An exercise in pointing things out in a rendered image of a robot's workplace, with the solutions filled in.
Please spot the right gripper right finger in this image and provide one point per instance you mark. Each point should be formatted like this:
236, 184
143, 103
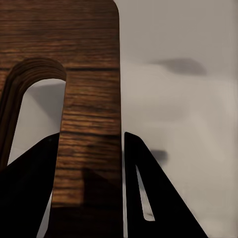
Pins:
173, 219

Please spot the cutting board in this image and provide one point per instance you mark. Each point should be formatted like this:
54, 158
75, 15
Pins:
76, 41

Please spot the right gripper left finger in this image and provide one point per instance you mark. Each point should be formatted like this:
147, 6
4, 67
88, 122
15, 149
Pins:
25, 189

